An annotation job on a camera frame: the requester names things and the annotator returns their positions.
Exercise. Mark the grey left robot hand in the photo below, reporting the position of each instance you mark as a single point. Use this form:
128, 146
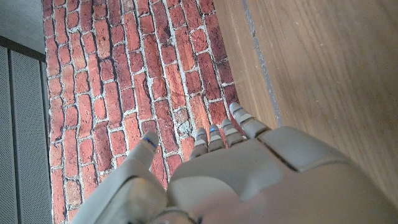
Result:
248, 180

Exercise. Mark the red brick printed backdrop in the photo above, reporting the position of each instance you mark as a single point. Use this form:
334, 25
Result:
124, 77

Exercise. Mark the grey perforated wall panel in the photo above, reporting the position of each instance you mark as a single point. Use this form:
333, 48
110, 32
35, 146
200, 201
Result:
25, 140

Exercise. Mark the grey tape strip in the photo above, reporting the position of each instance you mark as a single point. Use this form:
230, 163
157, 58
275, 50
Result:
261, 60

